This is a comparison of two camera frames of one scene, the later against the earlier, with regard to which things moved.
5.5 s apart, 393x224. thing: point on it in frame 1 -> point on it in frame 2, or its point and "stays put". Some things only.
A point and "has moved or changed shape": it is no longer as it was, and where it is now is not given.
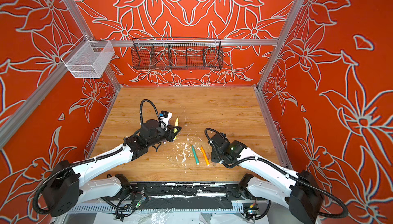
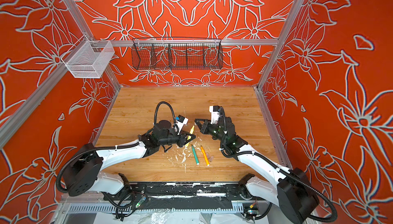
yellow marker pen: x=176 y=125 has moved or changed shape
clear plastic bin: x=88 y=59 stays put
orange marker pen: x=205 y=156 stays put
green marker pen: x=195 y=155 stays put
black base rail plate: x=182 y=191 stays put
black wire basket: x=172 y=53 stays put
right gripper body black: x=219 y=155 -> x=214 y=131
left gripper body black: x=168 y=134 -> x=175 y=138
